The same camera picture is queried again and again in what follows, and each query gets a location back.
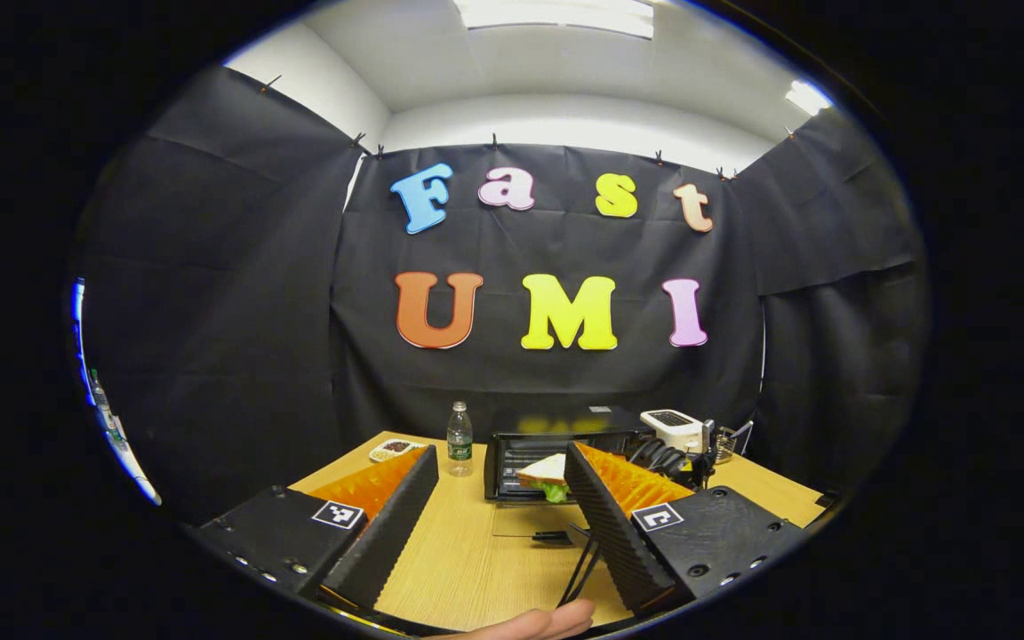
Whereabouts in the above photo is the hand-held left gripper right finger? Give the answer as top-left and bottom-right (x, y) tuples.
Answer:
(564, 440), (811, 617)

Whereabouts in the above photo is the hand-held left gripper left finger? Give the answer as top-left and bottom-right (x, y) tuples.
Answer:
(192, 444), (440, 614)

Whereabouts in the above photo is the sandwich with lettuce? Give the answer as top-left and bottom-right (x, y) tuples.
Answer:
(516, 453), (575, 504)

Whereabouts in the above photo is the black electric oven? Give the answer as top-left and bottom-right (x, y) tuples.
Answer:
(484, 407), (655, 543)

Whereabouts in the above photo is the white dish with dark food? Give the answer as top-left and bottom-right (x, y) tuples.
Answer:
(369, 439), (424, 463)

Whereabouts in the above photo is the white toaster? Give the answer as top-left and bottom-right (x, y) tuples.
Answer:
(639, 409), (707, 454)

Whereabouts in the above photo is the clear plastic water bottle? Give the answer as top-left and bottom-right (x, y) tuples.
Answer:
(446, 401), (475, 477)

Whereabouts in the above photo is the black backdrop cloth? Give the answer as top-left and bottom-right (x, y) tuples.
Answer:
(76, 64), (929, 525)

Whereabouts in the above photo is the small ceiling light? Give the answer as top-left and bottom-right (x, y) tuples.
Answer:
(786, 80), (833, 116)

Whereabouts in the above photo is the large ceiling light panel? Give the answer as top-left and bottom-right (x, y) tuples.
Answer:
(454, 0), (655, 39)

